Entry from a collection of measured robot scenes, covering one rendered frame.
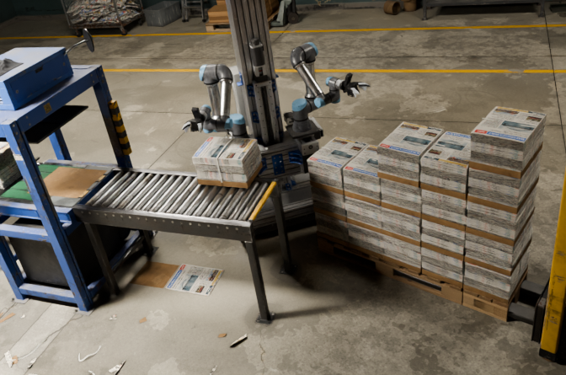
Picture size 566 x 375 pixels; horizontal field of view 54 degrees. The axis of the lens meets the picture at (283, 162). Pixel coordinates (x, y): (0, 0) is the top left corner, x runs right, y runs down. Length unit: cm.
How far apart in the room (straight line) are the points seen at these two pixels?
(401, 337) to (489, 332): 54
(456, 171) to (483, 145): 25
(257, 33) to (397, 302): 214
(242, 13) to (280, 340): 227
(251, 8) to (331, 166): 127
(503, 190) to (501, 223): 24
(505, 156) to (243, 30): 204
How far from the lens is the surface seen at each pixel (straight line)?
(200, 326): 405
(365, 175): 374
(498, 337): 384
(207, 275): 442
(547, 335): 362
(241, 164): 370
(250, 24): 419
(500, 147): 321
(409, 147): 355
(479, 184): 337
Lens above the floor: 281
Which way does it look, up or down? 30 degrees down
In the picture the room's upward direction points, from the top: 9 degrees counter-clockwise
